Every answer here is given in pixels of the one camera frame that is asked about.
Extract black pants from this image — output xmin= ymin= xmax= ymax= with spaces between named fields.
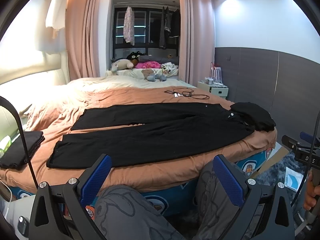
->
xmin=47 ymin=102 xmax=254 ymax=169

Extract person's right hand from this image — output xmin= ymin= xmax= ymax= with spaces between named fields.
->
xmin=303 ymin=170 xmax=320 ymax=211

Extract blue white paper pack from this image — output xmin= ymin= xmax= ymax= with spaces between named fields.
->
xmin=284 ymin=167 xmax=303 ymax=192

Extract grey shaggy rug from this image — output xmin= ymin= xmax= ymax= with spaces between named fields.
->
xmin=254 ymin=151 xmax=311 ymax=201

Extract folded black clothes stack right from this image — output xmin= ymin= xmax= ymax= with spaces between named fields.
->
xmin=231 ymin=102 xmax=276 ymax=132

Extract folded black clothes stack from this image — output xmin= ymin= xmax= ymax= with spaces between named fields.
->
xmin=231 ymin=102 xmax=276 ymax=132
xmin=1 ymin=131 xmax=44 ymax=170

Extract person's grey patterned trousers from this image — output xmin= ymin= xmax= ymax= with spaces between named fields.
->
xmin=95 ymin=162 xmax=238 ymax=239

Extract folded black clothes stack left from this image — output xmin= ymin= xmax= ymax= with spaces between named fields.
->
xmin=1 ymin=131 xmax=44 ymax=170

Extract orange brown bed blanket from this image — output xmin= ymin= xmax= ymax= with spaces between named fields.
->
xmin=0 ymin=86 xmax=278 ymax=194

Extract green tissue box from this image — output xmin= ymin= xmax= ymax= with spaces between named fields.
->
xmin=0 ymin=135 xmax=12 ymax=157

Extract cream bedside drawer cabinet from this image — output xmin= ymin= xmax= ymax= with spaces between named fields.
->
xmin=197 ymin=81 xmax=228 ymax=99

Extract striped gift bag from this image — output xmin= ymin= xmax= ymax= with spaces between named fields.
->
xmin=210 ymin=63 xmax=223 ymax=85

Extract pink curtain right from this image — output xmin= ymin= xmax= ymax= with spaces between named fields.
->
xmin=179 ymin=0 xmax=215 ymax=86

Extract pink curtain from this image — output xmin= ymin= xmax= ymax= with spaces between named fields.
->
xmin=179 ymin=0 xmax=215 ymax=86
xmin=66 ymin=0 xmax=100 ymax=80

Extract cream bed sheet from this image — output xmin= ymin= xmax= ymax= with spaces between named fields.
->
xmin=57 ymin=75 xmax=194 ymax=93

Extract beige plush elephant toy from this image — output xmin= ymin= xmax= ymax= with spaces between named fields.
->
xmin=111 ymin=59 xmax=134 ymax=75

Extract pink blanket bundle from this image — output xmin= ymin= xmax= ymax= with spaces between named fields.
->
xmin=135 ymin=61 xmax=161 ymax=69

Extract hanging dark clothes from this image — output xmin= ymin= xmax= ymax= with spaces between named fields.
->
xmin=159 ymin=7 xmax=181 ymax=49

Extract white hanging shirt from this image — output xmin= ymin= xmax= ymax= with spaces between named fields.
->
xmin=46 ymin=0 xmax=67 ymax=39

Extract pink curtain left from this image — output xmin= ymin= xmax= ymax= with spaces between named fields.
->
xmin=66 ymin=0 xmax=100 ymax=80

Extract hanging floral garment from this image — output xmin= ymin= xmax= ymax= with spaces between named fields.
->
xmin=123 ymin=7 xmax=135 ymax=46

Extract black cable with adapter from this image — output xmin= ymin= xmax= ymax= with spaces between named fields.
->
xmin=164 ymin=88 xmax=210 ymax=100

